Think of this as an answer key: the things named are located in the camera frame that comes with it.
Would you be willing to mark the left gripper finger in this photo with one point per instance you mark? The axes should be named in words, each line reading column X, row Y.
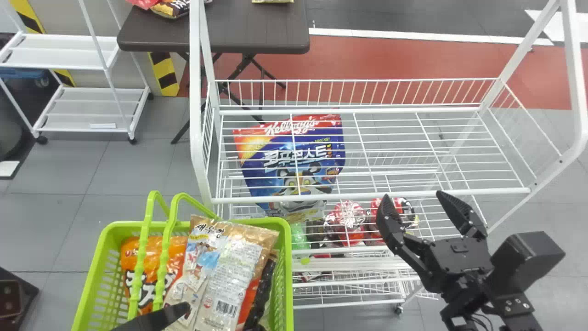
column 158, row 319

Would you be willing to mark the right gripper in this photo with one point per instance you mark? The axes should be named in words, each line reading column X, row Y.
column 457, row 262

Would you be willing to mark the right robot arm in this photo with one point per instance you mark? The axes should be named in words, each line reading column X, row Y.
column 487, row 315

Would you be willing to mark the red noodle cup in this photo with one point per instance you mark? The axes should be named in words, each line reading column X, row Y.
column 406, row 209
column 347, row 220

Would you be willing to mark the orange snack packet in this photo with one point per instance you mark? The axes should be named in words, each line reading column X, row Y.
column 138, row 257

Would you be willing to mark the green basket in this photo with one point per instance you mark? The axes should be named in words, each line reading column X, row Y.
column 94, row 294

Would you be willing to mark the beige snack packet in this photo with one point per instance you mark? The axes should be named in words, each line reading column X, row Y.
column 229, row 271

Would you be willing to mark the black snack packet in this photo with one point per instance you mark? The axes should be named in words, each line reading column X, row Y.
column 264, row 289

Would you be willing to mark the green bottle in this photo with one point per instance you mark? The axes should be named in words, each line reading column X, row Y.
column 299, row 239

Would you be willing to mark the blue cereal bag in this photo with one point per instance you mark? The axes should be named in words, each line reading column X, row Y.
column 294, row 156

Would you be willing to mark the white shelf trolley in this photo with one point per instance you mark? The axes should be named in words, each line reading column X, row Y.
column 87, row 105

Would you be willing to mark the dark side table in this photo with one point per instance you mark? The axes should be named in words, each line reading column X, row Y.
column 257, row 27

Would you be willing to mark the brown snack packet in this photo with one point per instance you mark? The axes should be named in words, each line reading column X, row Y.
column 173, row 7

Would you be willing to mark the red snack packet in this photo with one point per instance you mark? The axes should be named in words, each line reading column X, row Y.
column 143, row 2

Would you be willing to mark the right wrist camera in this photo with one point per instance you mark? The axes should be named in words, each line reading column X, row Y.
column 526, row 257

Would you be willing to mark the yellow black striped post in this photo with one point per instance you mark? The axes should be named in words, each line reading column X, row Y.
column 30, row 20
column 164, row 73

